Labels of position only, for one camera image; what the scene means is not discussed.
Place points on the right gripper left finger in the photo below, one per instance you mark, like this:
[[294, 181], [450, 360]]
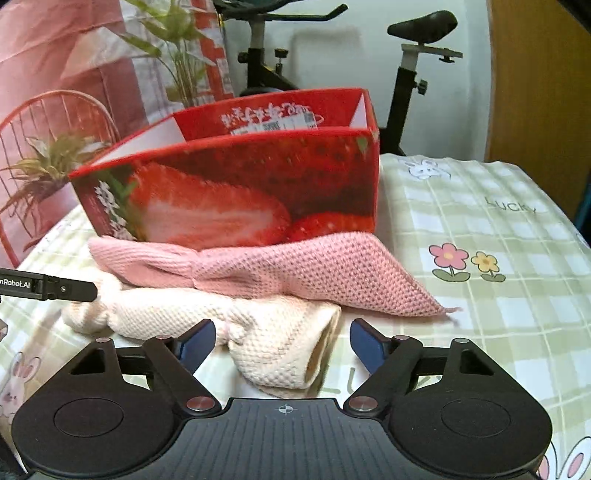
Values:
[[173, 362]]

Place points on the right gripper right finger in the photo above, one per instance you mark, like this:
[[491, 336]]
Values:
[[390, 362]]

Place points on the pink knitted cloth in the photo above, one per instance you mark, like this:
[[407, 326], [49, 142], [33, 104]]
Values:
[[351, 269]]

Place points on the cream knitted cloth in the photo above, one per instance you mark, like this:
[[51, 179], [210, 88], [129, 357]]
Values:
[[277, 343]]

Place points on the green plaid tablecloth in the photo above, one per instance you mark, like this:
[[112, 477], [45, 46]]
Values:
[[481, 237]]

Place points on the red strawberry cardboard box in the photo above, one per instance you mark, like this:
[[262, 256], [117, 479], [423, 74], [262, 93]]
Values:
[[250, 171]]

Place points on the wooden door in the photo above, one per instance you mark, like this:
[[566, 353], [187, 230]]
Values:
[[540, 110]]

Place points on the red printed backdrop curtain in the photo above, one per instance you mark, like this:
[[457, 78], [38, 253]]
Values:
[[77, 76]]

